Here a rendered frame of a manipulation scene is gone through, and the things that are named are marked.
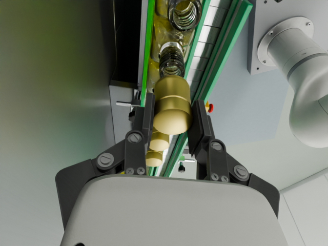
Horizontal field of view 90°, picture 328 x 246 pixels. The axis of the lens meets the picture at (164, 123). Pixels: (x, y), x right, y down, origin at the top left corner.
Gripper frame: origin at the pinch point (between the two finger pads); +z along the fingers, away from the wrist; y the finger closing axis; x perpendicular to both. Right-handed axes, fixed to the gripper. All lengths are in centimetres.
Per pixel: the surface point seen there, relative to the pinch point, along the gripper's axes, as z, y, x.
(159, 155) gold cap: 6.2, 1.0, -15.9
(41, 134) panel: 0.6, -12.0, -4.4
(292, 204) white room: 104, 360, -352
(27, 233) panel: -6.7, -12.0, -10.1
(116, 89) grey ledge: 33.5, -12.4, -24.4
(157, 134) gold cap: 6.3, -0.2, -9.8
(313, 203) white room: 92, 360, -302
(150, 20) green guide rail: 25.0, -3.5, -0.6
